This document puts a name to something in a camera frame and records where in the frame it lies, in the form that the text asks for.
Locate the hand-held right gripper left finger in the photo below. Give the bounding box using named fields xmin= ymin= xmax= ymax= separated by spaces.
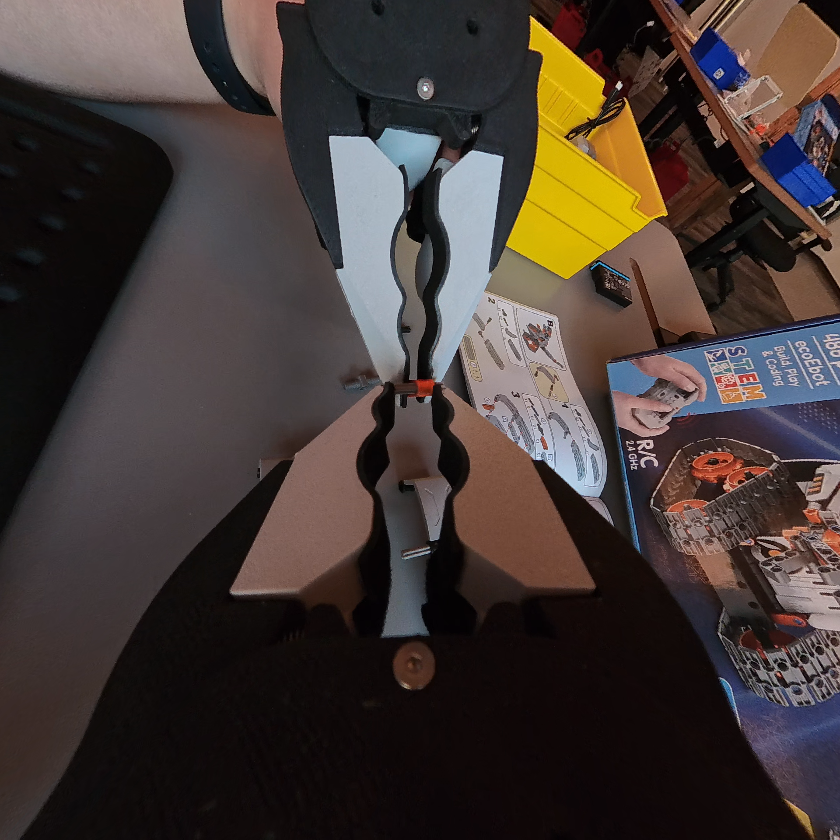
xmin=230 ymin=382 xmax=396 ymax=637

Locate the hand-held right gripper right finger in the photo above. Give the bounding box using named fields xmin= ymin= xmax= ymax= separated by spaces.
xmin=423 ymin=386 xmax=598 ymax=636

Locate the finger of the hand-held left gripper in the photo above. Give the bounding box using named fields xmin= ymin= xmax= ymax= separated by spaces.
xmin=415 ymin=147 xmax=505 ymax=385
xmin=327 ymin=134 xmax=413 ymax=387

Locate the grey hinged panel with axle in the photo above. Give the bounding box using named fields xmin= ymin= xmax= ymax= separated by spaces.
xmin=398 ymin=478 xmax=460 ymax=563

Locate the yellow parts bin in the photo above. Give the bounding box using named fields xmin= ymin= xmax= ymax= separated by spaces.
xmin=505 ymin=16 xmax=669 ymax=280

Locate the person's left forearm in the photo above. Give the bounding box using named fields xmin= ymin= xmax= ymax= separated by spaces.
xmin=0 ymin=0 xmax=227 ymax=106

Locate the grey desk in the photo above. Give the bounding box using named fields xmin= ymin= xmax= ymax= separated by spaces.
xmin=0 ymin=98 xmax=719 ymax=840

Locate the person's left hand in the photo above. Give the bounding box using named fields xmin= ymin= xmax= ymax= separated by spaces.
xmin=220 ymin=0 xmax=290 ymax=99

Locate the open instruction booklet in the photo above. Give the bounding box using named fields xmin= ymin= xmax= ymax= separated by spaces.
xmin=458 ymin=292 xmax=614 ymax=526

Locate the black box with blue rim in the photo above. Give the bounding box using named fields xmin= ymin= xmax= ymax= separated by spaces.
xmin=589 ymin=259 xmax=634 ymax=308

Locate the red bag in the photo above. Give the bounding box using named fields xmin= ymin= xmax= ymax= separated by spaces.
xmin=550 ymin=2 xmax=593 ymax=52
xmin=650 ymin=141 xmax=690 ymax=204

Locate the black wristband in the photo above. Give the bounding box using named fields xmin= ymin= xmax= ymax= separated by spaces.
xmin=182 ymin=0 xmax=277 ymax=118

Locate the cardboard stand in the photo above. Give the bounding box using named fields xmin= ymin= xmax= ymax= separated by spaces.
xmin=629 ymin=257 xmax=665 ymax=349

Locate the blue robot kit box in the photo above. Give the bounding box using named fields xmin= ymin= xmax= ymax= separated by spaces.
xmin=605 ymin=315 xmax=840 ymax=840

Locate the black office chair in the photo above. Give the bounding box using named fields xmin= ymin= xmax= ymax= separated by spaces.
xmin=686 ymin=190 xmax=798 ymax=309

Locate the wooden table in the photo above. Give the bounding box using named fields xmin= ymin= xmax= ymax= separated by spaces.
xmin=646 ymin=0 xmax=840 ymax=247

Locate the blue bin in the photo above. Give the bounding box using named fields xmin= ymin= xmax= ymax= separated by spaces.
xmin=689 ymin=26 xmax=752 ymax=89
xmin=758 ymin=131 xmax=837 ymax=207

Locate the black perforated pad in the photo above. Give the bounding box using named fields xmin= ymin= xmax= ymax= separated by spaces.
xmin=0 ymin=75 xmax=175 ymax=532

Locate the clear acrylic stand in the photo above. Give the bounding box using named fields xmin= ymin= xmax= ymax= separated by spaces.
xmin=722 ymin=75 xmax=785 ymax=116

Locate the blue printed box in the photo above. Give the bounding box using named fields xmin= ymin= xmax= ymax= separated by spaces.
xmin=797 ymin=95 xmax=840 ymax=175

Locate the black cable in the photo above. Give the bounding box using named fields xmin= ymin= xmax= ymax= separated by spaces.
xmin=566 ymin=79 xmax=634 ymax=142

